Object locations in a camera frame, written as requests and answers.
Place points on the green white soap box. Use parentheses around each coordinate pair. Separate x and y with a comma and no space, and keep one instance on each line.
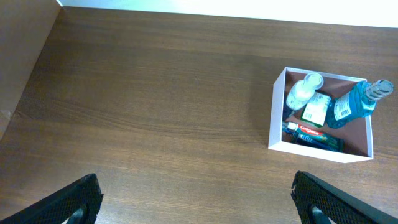
(314,112)

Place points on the blue white toothbrush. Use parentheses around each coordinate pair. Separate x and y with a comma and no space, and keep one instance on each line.
(304,140)

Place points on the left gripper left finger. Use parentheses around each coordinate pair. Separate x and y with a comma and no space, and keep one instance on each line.
(78,202)

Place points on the clear bottle dark purple liquid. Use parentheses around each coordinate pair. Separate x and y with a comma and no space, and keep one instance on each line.
(301,93)

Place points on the teal mouthwash bottle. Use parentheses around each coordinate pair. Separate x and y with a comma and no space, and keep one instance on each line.
(359,102)

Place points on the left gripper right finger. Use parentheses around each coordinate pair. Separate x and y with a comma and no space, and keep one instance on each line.
(320,202)

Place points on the green red toothpaste tube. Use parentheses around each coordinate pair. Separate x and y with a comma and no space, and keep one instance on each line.
(319,136)

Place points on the white square cardboard box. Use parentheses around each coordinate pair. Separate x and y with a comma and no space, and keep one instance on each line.
(357,134)

